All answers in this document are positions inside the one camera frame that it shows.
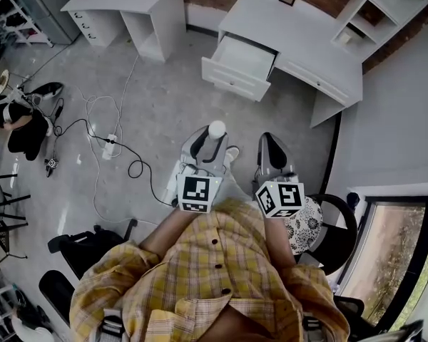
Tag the person's left forearm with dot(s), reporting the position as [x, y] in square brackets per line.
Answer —
[171, 230]

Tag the white cylindrical object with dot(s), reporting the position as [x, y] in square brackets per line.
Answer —
[217, 129]

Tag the black white handheld device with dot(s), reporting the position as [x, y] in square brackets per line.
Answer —
[48, 89]

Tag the cluttered white shelf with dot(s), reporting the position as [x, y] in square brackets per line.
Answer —
[0, 298]

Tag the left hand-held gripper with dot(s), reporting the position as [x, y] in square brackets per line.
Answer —
[196, 192]

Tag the person's right forearm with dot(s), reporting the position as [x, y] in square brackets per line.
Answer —
[280, 241]

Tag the round wooden stool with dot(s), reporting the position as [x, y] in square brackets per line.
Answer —
[3, 80]

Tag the black wall trim strip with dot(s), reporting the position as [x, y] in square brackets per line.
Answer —
[333, 148]

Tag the grey harness buckle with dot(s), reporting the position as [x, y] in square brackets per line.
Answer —
[112, 324]
[311, 324]

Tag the grey cabinet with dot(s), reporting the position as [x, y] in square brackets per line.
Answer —
[53, 5]

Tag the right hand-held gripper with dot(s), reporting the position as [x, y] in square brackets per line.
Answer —
[287, 196]

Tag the yellow plaid shirt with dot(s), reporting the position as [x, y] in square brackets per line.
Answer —
[199, 269]

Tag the small dark bag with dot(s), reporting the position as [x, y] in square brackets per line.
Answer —
[353, 199]

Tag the white shoe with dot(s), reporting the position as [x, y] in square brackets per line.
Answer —
[233, 152]

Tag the dark woven chair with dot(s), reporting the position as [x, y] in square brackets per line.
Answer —
[342, 233]

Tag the black metal chair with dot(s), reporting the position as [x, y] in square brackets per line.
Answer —
[0, 230]

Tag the floral seat cushion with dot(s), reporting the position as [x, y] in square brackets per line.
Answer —
[306, 226]

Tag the white metal rack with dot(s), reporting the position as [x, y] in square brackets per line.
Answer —
[31, 23]

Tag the black office chair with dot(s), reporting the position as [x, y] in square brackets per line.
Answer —
[78, 251]

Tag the black framed window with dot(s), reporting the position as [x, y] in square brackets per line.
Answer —
[388, 248]

